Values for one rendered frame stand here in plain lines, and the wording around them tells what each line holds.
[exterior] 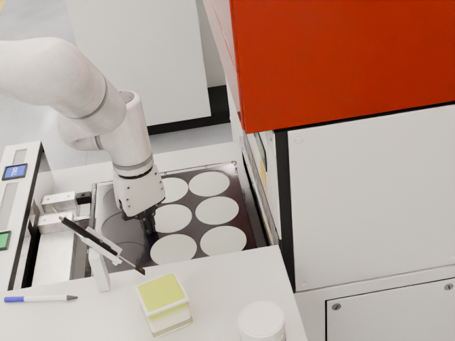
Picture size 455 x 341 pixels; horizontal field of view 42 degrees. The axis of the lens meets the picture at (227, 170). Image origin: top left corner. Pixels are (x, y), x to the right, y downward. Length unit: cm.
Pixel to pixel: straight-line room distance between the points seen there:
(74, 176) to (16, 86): 93
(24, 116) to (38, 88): 314
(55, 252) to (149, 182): 29
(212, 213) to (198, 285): 29
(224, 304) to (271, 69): 42
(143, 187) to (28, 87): 49
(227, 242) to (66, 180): 61
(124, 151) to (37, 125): 265
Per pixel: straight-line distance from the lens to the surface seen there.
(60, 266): 136
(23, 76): 81
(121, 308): 111
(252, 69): 95
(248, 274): 112
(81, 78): 85
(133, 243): 132
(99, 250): 107
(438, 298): 142
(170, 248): 129
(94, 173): 172
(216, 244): 128
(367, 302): 136
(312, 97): 100
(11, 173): 155
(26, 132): 377
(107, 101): 95
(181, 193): 143
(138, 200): 126
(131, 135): 116
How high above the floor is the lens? 176
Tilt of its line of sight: 36 degrees down
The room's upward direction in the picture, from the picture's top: 7 degrees counter-clockwise
